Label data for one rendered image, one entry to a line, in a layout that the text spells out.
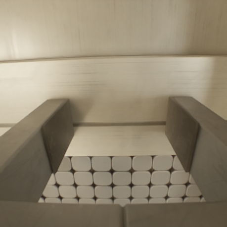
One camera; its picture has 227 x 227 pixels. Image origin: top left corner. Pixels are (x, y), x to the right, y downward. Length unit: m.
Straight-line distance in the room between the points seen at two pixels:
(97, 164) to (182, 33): 0.21
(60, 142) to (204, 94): 0.17
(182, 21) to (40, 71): 0.17
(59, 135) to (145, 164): 0.14
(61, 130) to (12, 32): 0.14
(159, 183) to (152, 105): 0.13
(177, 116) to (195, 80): 0.05
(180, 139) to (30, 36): 0.21
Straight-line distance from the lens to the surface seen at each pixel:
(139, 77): 0.19
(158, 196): 0.30
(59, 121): 0.16
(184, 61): 0.20
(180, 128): 0.16
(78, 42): 0.21
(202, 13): 0.23
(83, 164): 0.25
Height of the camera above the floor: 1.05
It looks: 67 degrees down
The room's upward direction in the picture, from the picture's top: 177 degrees counter-clockwise
